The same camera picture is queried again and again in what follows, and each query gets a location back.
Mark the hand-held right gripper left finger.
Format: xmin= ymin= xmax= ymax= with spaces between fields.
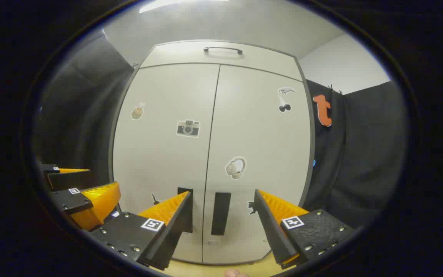
xmin=91 ymin=191 xmax=193 ymax=270

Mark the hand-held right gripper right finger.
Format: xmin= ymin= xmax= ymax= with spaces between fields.
xmin=253 ymin=189 xmax=355 ymax=269

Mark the white cabinet door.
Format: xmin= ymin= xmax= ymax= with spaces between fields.
xmin=202 ymin=65 xmax=314 ymax=265
xmin=112 ymin=63 xmax=221 ymax=264

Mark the white double-door shoe cabinet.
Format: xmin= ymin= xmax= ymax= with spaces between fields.
xmin=108 ymin=40 xmax=316 ymax=266

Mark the black backdrop cloth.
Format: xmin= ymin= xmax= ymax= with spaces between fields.
xmin=33 ymin=33 xmax=137 ymax=200
xmin=302 ymin=79 xmax=347 ymax=212
xmin=327 ymin=81 xmax=410 ymax=231

